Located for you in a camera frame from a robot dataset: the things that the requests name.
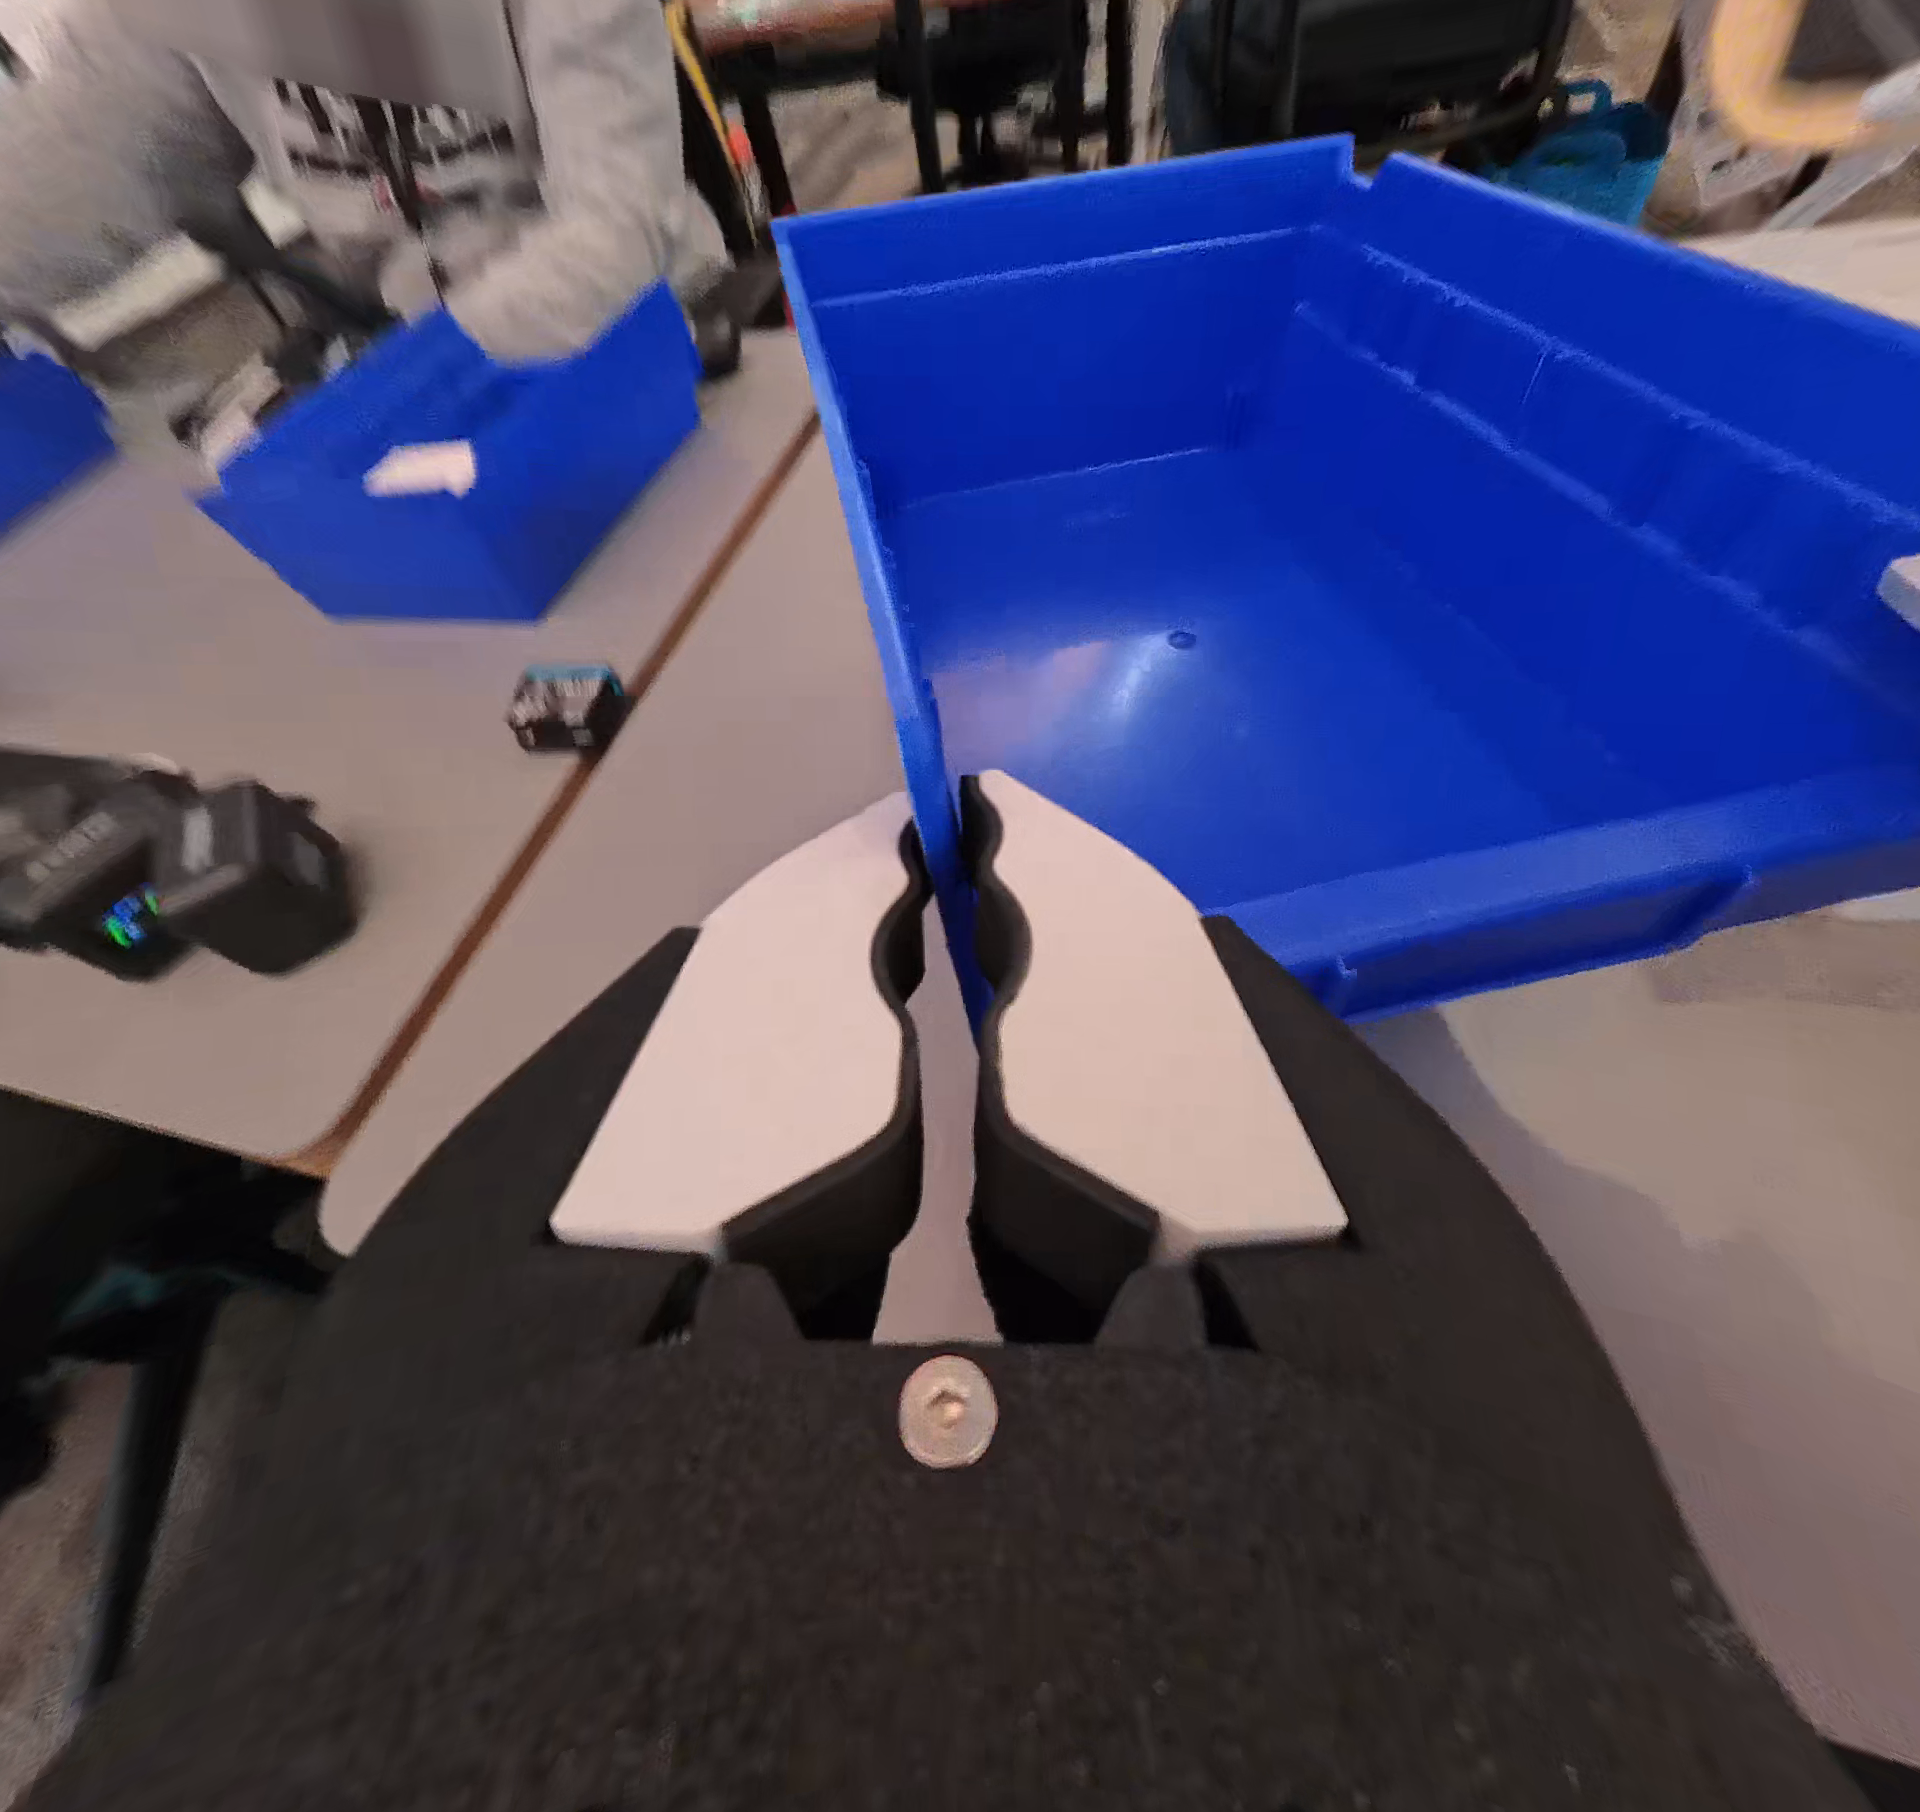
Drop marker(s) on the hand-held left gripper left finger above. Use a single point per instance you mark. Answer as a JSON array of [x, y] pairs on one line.
[[749, 1077]]

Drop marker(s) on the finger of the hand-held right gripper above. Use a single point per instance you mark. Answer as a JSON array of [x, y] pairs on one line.
[[1900, 591]]

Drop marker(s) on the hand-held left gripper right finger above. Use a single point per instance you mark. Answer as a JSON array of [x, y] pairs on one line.
[[1154, 1077]]

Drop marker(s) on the blue plastic bin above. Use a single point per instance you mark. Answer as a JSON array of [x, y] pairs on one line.
[[570, 493], [1351, 673], [45, 432]]

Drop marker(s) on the small black device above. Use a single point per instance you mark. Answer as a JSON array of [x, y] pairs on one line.
[[568, 709]]

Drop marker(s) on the black battery pack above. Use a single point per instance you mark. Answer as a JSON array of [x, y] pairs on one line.
[[74, 851], [269, 881]]

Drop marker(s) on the teal bag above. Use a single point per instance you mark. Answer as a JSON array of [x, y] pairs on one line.
[[1589, 162]]

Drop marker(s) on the yellow curved object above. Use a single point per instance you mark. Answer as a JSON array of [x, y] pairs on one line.
[[1747, 56]]

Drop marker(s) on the white plastic piece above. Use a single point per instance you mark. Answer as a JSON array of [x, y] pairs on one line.
[[423, 471]]

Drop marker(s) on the wooden table black legs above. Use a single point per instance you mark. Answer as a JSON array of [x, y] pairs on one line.
[[840, 9]]

